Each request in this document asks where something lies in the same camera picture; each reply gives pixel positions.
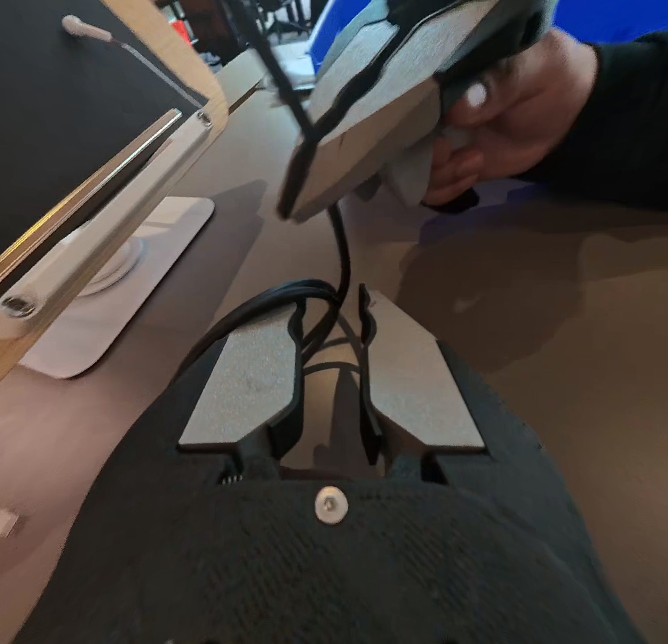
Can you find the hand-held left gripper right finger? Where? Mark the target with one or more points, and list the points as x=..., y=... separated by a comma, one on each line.
x=417, y=393

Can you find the person's right forearm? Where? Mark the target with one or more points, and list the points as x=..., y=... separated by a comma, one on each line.
x=626, y=122

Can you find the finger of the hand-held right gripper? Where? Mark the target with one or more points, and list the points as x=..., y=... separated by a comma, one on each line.
x=355, y=65
x=375, y=122

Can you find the person's right hand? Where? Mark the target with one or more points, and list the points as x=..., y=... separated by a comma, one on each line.
x=522, y=117

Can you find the black board book stand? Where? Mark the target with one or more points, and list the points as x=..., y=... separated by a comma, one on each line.
x=62, y=106

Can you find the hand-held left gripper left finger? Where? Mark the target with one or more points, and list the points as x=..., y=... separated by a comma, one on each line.
x=240, y=393

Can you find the blue plastic bin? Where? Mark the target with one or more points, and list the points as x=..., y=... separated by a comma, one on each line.
x=616, y=7

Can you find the white stand base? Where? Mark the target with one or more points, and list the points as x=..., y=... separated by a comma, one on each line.
x=167, y=226

